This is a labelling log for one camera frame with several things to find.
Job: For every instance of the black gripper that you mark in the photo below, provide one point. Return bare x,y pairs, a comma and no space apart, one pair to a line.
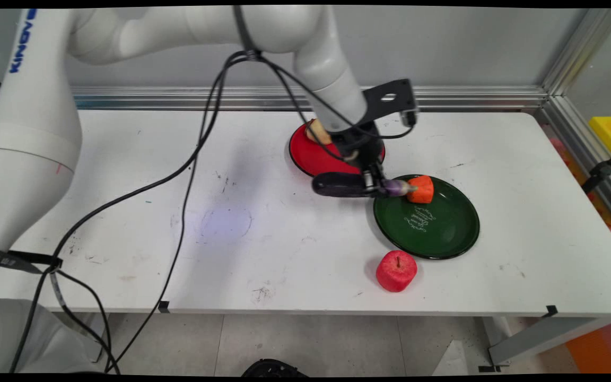
358,146

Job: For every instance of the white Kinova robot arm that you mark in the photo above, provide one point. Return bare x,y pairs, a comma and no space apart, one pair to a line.
35,132

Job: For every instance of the orange toy carrot piece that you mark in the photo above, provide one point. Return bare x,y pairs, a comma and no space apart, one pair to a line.
421,190

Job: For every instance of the red plate with black rim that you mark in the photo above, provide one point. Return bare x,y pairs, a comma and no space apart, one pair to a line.
311,156

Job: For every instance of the beige toy bread piece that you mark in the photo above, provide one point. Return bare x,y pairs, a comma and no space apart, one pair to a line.
317,132

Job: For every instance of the dark green plate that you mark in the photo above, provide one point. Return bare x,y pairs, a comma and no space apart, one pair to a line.
443,233

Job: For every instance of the red toy apple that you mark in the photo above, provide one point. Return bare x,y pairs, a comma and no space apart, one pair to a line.
395,273

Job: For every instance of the black round floor object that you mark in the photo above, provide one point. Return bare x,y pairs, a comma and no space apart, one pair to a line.
273,370

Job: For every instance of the black tape piece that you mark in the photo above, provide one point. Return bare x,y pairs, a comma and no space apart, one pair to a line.
551,311
164,306

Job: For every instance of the black stand clamp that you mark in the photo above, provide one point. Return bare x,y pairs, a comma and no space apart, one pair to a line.
602,170

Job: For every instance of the grey table leg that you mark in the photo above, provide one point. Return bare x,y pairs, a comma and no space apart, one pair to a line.
544,337

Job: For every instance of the orange box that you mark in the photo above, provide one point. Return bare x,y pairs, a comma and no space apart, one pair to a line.
600,347

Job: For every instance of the small silver wrist camera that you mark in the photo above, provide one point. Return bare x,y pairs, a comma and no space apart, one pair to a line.
410,118

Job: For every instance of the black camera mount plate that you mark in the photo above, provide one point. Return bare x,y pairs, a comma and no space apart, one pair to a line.
377,103

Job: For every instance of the long aluminium frame rail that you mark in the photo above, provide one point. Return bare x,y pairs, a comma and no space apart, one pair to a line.
178,98

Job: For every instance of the short aluminium frame rail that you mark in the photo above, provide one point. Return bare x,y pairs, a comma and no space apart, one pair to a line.
586,154

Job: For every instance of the upright aluminium frame post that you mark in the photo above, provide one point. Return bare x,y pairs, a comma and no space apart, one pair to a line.
581,50

